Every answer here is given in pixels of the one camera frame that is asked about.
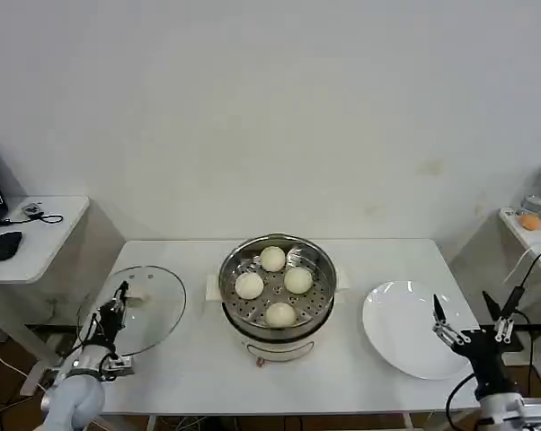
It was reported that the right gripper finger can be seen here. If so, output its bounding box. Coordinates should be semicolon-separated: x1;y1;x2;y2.
482;290;516;345
431;294;465;347

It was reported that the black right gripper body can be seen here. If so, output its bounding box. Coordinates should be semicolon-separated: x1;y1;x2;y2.
449;327;519;401

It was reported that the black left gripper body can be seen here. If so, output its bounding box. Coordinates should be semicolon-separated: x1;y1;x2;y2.
86;300;128;350

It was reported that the glass lid with white handle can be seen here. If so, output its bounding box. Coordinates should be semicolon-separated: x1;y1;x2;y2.
76;265;188;356

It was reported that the white steamed bun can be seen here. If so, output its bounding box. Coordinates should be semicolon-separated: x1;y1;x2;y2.
234;272;265;301
259;245;287;272
264;301;297;328
282;267;313;295

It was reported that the white round plate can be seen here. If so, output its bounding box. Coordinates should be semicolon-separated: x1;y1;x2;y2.
361;280;474;382

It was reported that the white side table with laptop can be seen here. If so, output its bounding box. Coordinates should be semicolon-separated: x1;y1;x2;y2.
0;195;92;396

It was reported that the white side table with appliance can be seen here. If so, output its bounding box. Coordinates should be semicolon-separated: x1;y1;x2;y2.
497;208;541;391

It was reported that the black computer mouse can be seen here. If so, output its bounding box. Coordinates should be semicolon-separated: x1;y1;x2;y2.
0;230;23;262

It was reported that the perforated steel steamer basket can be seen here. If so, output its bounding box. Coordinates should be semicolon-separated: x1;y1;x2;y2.
218;233;338;338

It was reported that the white electric cooker pot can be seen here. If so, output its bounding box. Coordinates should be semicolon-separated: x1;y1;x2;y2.
220;300;334;370

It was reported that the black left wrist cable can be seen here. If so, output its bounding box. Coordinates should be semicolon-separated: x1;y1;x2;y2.
75;309;119;374

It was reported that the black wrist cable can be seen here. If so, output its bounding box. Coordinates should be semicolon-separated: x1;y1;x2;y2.
75;309;119;374
445;372;478;431

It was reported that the black cable with adapter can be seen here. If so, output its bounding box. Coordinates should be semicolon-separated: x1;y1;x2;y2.
499;242;541;324

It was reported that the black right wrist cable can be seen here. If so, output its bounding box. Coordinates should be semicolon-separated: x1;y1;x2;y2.
445;372;478;431

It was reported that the white hanging cable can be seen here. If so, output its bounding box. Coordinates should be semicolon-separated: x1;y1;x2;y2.
503;244;539;284

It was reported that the white floor cable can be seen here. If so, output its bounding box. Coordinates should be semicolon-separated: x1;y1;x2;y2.
0;347;47;391

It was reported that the small device with black cord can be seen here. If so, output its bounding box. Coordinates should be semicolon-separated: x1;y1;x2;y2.
4;201;65;228

